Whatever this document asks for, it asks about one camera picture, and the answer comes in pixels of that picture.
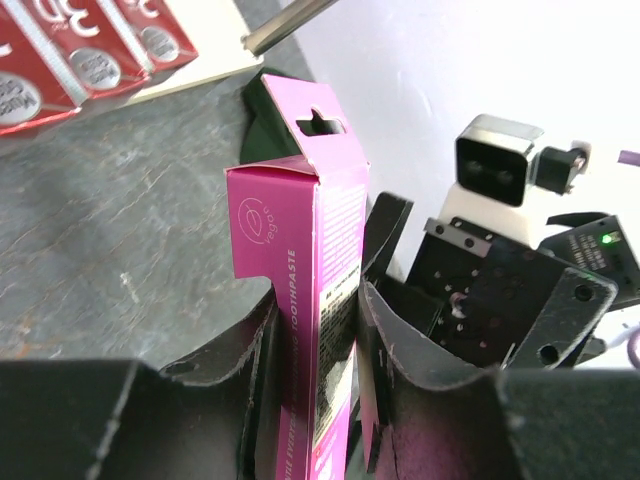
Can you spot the red 3D toothpaste box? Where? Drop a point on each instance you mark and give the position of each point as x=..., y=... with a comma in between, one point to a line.
x=94, y=38
x=145, y=34

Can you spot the black baseball cap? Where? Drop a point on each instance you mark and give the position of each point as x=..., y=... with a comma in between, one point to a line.
x=267, y=136

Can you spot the silver red toothpaste box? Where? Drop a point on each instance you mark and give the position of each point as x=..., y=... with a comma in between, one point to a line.
x=38, y=87

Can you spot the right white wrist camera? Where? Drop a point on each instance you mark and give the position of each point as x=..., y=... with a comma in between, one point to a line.
x=510, y=177

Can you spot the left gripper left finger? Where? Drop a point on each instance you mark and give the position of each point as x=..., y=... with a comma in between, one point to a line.
x=210, y=415

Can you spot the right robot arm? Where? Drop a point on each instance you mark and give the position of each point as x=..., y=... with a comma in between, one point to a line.
x=594, y=241

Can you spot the white two-tier shelf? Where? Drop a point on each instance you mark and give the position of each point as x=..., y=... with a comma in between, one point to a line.
x=225, y=44

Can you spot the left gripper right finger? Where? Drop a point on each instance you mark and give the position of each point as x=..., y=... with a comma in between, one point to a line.
x=428, y=415

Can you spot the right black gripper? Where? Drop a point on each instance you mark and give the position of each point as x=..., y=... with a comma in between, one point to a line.
x=484, y=298

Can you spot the pink toothpaste box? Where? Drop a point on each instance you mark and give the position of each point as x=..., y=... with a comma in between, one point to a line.
x=298, y=220

